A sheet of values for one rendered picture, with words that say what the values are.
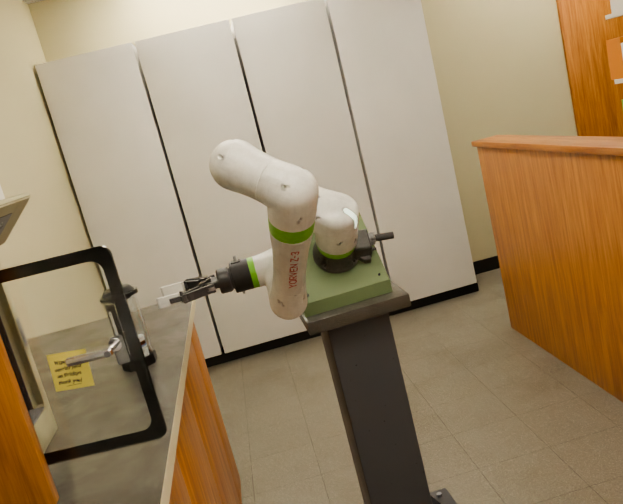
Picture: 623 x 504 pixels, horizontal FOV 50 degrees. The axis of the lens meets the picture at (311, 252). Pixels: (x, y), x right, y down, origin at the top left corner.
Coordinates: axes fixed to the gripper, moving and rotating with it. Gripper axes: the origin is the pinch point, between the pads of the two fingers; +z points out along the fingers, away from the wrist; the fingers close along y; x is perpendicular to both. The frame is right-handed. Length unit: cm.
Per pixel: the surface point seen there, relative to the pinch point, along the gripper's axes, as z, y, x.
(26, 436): 21, 72, 3
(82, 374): 9, 65, -4
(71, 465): 20, 56, 18
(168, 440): -1, 57, 18
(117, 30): 21, -293, -122
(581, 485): -121, -15, 112
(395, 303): -66, 4, 20
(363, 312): -55, 4, 20
